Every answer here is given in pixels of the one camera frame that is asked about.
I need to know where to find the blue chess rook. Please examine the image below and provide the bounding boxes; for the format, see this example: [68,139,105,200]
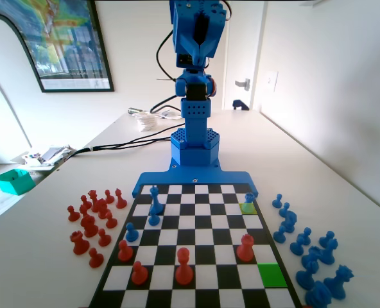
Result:
[302,245,322,262]
[242,192,255,214]

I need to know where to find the blue chess king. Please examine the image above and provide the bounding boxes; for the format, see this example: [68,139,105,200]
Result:
[148,185,164,216]

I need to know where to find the red chess bishop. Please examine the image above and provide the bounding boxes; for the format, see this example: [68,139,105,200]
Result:
[114,188,128,209]

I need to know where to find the red chess queen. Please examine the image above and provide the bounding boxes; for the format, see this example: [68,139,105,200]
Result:
[87,189,101,213]

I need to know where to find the red chess knight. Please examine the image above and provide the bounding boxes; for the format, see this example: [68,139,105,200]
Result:
[80,214,98,238]
[95,198,111,219]

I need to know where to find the red chess rook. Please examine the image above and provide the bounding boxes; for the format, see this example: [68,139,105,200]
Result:
[69,230,91,256]
[236,234,255,261]

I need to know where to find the blue chess bishop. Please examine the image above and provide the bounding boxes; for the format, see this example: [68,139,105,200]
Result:
[289,227,313,256]
[318,239,339,266]

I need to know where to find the blue plastic gear-shaped piece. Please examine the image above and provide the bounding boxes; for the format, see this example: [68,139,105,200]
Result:
[324,264,355,301]

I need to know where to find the loose printed papers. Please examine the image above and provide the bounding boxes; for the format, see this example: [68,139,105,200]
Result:
[156,110,183,120]

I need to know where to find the stack of white items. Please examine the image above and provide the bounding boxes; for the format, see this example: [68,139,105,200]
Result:
[135,111,159,132]

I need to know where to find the pile of papers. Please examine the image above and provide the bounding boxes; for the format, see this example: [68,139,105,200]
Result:
[12,144,77,171]

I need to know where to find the black and white chessboard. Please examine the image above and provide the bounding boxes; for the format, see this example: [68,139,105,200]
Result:
[89,183,303,308]

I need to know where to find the teal plastic box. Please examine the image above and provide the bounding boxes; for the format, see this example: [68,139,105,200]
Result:
[0,169,36,196]

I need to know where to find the red pawn centre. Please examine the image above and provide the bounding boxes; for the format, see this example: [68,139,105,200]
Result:
[175,247,194,286]

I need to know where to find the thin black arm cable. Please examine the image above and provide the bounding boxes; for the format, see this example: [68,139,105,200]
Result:
[155,30,178,81]

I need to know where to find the silver door handle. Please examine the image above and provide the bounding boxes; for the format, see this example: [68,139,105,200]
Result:
[234,78,251,92]

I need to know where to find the curved black cable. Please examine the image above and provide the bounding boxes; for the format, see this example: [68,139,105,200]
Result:
[150,94,181,114]

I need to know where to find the framed wall poster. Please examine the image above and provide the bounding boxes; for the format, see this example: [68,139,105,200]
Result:
[0,0,115,94]

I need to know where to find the black cable bundle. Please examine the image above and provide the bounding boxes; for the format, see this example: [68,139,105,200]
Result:
[60,126,173,164]

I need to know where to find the blue arm base plate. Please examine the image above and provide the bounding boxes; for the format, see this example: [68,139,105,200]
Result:
[132,157,258,198]

